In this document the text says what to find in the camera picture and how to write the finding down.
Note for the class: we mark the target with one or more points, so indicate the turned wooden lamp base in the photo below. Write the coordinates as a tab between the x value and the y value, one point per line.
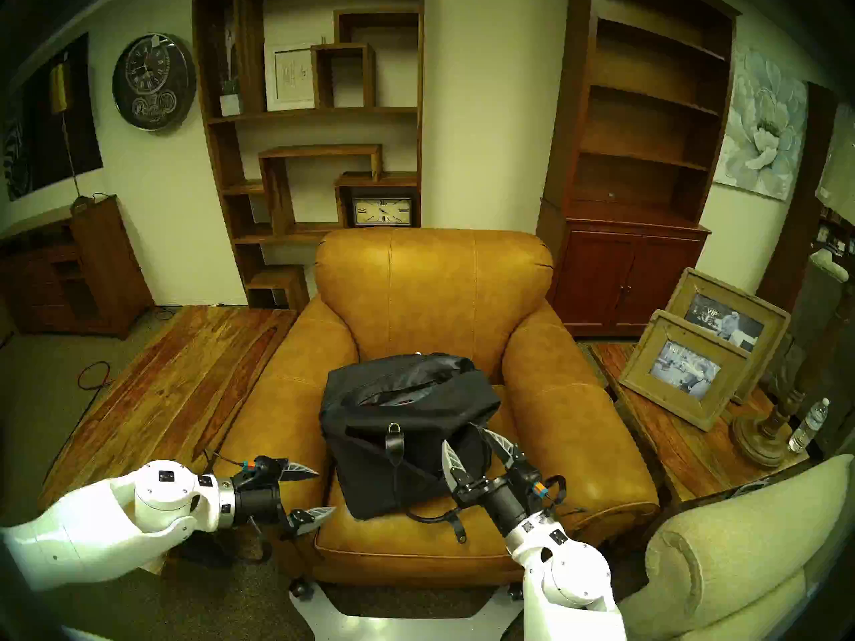
758	439

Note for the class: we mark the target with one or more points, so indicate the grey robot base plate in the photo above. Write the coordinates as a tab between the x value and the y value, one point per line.
407	623

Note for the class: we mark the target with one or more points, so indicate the tan leather armchair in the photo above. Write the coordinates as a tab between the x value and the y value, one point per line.
434	286

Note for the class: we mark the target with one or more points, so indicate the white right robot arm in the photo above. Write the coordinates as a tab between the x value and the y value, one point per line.
568	579

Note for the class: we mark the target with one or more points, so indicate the rectangular mantel clock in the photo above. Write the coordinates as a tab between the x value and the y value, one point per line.
382	211

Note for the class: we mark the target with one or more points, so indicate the white framed certificate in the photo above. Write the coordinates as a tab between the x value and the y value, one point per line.
290	75

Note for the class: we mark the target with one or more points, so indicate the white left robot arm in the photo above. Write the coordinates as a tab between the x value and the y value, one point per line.
113	519

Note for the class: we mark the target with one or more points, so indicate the large rustic photo frame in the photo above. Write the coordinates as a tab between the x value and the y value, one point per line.
725	319

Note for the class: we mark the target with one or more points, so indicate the black zebra canvas picture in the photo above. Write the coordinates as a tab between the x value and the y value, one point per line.
33	139

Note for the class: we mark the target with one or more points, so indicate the wooden side table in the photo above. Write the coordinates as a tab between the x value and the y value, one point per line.
688	459

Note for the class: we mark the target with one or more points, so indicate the open wooden shelf unit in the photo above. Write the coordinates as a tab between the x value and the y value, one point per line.
274	192

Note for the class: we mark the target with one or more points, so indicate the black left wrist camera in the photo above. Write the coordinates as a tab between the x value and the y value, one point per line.
257	469

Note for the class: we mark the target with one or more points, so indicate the dark wooden bookcase cabinet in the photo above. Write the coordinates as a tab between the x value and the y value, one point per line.
621	279

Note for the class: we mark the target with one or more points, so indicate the small rustic photo frame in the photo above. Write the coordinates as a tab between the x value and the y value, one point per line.
685	369

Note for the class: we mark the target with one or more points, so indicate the grey wingback chair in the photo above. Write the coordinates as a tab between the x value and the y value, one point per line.
815	306

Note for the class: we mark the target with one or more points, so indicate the round black wall clock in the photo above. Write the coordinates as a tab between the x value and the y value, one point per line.
153	82

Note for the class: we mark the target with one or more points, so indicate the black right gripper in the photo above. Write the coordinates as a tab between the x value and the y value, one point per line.
501	496

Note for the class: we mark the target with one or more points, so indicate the black levelling knob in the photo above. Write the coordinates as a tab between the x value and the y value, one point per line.
299	587
514	591

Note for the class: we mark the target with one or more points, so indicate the wooden plank coffee table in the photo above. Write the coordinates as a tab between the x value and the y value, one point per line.
160	392

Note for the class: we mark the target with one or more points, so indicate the reddish wooden sideboard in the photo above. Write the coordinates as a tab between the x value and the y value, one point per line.
100	272

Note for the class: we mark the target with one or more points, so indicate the beige upholstered chair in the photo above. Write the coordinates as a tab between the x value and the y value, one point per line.
755	546

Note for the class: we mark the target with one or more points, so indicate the black zipper handbag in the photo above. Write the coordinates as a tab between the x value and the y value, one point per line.
407	439

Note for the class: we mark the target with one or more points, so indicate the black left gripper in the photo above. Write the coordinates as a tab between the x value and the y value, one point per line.
257	503

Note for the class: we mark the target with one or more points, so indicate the small potted plant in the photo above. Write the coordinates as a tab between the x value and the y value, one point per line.
230	102

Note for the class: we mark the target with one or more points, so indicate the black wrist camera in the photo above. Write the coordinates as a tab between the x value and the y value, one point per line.
257	469
540	491

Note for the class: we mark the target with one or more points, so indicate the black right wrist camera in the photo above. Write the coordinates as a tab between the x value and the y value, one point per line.
540	491

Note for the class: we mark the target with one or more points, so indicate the pale flower painting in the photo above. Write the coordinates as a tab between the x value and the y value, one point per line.
761	125

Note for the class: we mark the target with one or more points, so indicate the clear water bottle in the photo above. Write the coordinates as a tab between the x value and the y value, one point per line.
807	426

